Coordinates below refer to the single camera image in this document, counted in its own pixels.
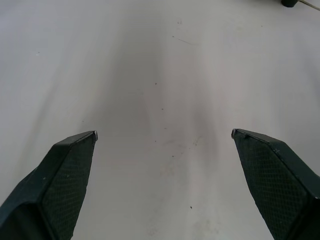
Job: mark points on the black round object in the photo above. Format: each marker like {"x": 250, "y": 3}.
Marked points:
{"x": 288, "y": 3}

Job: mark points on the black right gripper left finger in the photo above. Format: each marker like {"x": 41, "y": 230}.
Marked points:
{"x": 50, "y": 185}

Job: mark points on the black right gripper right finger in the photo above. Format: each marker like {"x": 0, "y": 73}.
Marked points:
{"x": 272, "y": 182}

